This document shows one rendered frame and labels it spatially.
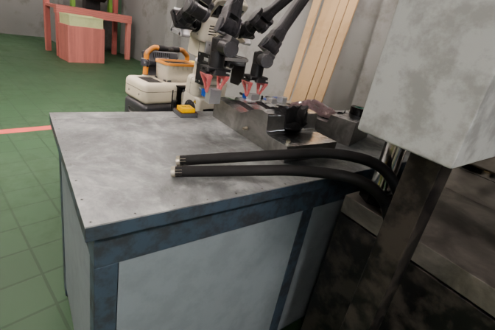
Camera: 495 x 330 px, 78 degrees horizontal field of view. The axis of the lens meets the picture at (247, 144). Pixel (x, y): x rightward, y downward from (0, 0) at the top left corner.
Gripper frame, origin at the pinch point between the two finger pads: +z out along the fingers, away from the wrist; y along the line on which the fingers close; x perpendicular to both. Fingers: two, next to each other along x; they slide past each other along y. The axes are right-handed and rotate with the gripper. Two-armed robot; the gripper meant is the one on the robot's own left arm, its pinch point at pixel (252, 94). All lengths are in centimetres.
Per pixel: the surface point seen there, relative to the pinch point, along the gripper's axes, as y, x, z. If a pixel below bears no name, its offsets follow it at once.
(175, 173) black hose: -58, -49, 9
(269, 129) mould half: -17.5, -36.1, 3.0
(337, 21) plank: 210, 140, -53
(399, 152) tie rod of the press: -6, -77, -6
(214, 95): -29.2, -14.5, -3.0
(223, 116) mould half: -19.0, -7.5, 8.2
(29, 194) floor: -89, 89, 92
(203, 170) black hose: -52, -52, 7
